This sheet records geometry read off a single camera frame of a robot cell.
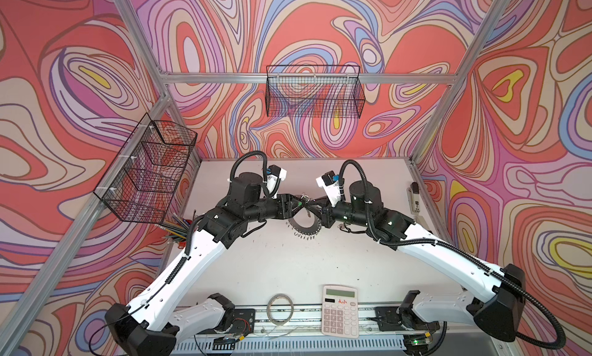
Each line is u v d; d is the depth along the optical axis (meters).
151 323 0.37
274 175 0.60
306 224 0.71
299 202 0.65
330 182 0.59
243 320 0.72
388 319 0.74
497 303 0.38
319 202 0.64
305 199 0.67
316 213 0.66
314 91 0.96
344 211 0.59
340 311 0.74
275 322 0.73
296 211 0.63
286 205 0.58
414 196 1.01
